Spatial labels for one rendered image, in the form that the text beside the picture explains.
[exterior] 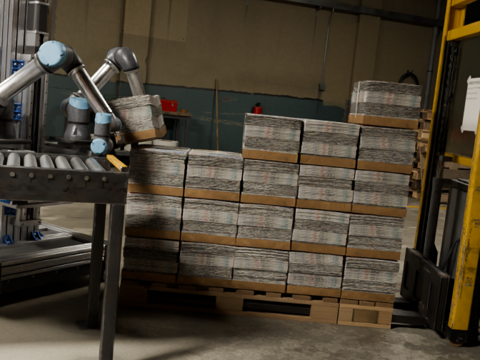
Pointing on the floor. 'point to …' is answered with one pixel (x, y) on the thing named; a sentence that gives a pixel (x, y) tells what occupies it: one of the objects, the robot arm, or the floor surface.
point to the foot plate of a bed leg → (88, 326)
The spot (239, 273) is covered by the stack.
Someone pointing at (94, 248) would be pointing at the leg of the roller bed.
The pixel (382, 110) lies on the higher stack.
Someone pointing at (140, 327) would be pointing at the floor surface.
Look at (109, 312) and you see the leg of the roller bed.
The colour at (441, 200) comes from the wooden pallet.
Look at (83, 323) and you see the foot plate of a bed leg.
